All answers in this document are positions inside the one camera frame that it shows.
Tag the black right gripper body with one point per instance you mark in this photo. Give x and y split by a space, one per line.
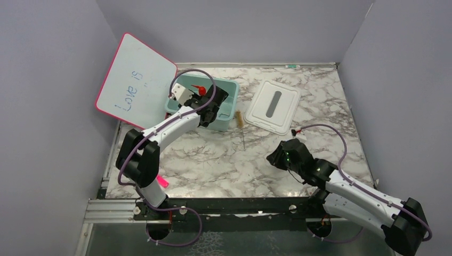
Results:
296 168

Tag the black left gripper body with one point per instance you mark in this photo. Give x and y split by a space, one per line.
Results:
195 96

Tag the white squeeze bottle red nozzle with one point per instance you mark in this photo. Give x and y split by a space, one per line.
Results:
201 90

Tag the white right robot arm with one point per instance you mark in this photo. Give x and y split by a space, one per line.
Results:
402 224

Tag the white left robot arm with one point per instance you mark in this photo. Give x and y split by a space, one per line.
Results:
139 156

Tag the teal plastic bin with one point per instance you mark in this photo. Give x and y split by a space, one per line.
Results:
227 108

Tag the white plastic bin lid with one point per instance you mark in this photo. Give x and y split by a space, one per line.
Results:
273 106

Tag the pink framed whiteboard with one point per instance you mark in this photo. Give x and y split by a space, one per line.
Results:
136 85

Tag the pink highlighter marker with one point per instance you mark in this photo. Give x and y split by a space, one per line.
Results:
163 182

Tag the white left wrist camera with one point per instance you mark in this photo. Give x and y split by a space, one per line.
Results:
180 94

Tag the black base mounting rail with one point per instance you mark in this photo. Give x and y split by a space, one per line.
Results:
194 215

